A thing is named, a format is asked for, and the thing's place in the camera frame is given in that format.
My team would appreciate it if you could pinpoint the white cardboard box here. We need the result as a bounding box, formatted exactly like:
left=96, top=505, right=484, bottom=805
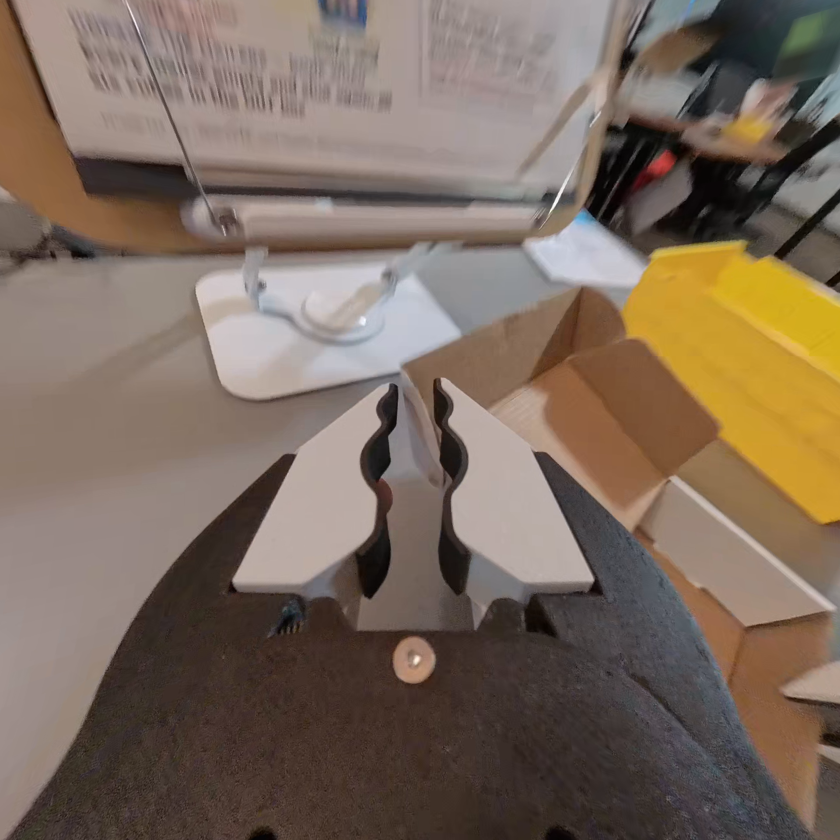
left=400, top=285, right=837, bottom=821

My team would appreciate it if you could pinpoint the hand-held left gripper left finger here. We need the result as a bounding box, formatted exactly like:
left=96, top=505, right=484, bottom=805
left=231, top=384, right=400, bottom=623

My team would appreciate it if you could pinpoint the white document stand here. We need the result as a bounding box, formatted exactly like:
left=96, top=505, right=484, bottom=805
left=125, top=0, right=624, bottom=401

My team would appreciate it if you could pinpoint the yellow storage bin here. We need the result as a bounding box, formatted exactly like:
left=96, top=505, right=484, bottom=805
left=622, top=241, right=840, bottom=524

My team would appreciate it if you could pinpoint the wooden stand board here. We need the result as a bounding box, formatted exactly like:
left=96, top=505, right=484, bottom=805
left=0, top=0, right=624, bottom=257

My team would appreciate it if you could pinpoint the grey desk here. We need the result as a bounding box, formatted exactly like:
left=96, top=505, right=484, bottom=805
left=0, top=246, right=840, bottom=840

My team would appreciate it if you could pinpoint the instruction sheet on stand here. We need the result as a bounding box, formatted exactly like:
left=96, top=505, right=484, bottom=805
left=13, top=0, right=618, bottom=198

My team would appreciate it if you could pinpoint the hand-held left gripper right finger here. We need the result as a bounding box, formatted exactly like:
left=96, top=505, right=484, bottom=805
left=433, top=378, right=596, bottom=626

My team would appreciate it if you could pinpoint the laminated instruction sheet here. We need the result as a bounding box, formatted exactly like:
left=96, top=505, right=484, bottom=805
left=524, top=213, right=647, bottom=287

